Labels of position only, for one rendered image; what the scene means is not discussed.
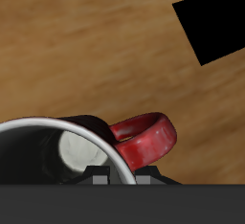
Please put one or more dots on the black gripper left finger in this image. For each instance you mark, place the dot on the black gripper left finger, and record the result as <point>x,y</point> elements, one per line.
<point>98,173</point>

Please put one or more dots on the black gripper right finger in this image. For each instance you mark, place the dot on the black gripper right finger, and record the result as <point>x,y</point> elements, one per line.
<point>150,174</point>

